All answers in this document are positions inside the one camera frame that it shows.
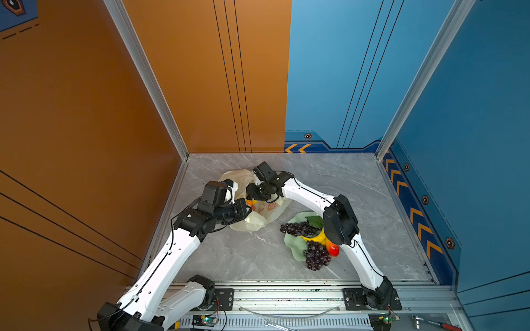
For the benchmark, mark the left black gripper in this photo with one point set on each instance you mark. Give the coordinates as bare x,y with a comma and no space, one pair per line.
239,203

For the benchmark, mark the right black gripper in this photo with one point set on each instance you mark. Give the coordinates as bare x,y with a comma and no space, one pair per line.
250,193

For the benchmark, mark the translucent plastic bag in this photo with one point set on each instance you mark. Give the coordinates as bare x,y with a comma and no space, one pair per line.
263,213

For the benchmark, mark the small purple grape bunch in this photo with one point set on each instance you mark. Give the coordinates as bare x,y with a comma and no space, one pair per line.
303,229

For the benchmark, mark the large purple grape bunch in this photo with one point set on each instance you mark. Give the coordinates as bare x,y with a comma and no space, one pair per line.
316,256

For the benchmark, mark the red yellow mango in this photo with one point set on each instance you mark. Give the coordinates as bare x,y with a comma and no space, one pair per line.
332,249

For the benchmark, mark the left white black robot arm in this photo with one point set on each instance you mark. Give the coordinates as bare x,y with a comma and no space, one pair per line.
143,306

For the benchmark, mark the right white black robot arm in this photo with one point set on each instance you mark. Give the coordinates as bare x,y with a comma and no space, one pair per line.
340,226

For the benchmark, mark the light green fruit plate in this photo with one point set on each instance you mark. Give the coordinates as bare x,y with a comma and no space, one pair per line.
297,244

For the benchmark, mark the yellow banana bunch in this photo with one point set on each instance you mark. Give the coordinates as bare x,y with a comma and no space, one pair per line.
319,238

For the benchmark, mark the left green circuit board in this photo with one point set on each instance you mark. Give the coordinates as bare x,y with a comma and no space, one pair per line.
204,321

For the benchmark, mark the green circuit board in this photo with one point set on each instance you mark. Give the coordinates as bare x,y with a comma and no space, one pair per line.
204,321
387,320

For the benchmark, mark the silver wrench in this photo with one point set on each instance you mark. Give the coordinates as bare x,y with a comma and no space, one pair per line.
277,326

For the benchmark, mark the right green circuit board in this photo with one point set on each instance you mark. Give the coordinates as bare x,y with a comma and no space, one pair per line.
387,320

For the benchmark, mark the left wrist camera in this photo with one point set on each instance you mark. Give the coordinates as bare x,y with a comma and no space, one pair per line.
231,190

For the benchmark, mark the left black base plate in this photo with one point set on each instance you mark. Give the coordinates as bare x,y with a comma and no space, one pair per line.
223,296

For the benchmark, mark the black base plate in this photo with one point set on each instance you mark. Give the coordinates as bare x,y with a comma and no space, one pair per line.
356,299
223,296

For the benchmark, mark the aluminium front rail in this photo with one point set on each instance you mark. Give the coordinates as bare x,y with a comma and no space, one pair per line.
319,305

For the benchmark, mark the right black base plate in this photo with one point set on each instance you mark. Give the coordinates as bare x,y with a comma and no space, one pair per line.
356,299

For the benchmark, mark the red handled tool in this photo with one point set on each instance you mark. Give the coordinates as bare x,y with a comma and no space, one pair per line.
418,320

